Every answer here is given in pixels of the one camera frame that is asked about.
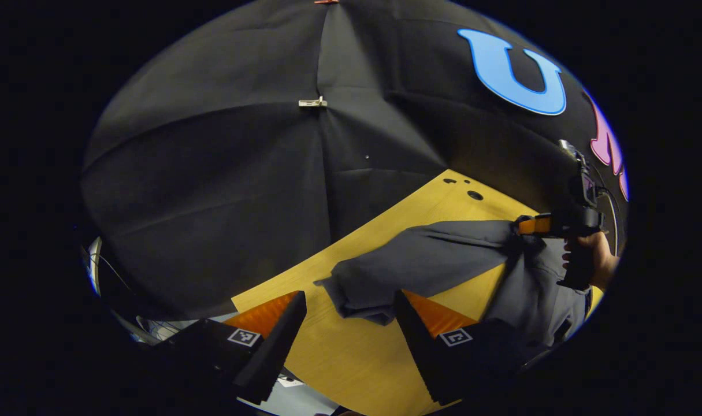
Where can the grey metal frame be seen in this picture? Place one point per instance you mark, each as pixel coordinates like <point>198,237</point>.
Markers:
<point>96,260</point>

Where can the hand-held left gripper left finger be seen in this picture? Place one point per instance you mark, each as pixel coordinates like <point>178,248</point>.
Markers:
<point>278,346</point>

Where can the grey button-up shirt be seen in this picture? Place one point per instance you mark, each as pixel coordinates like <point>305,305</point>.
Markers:
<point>420,260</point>

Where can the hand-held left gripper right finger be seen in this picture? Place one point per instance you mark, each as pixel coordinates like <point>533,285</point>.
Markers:
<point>420,352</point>

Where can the white paper sheet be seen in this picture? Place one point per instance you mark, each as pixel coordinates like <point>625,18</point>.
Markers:
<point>293,393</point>

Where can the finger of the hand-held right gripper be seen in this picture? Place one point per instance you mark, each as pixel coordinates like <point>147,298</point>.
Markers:
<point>534,225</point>

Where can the black backdrop cloth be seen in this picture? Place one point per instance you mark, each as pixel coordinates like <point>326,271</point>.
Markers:
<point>241,190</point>

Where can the silver metal clip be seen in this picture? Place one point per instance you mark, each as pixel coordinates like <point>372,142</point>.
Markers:
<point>312,103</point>

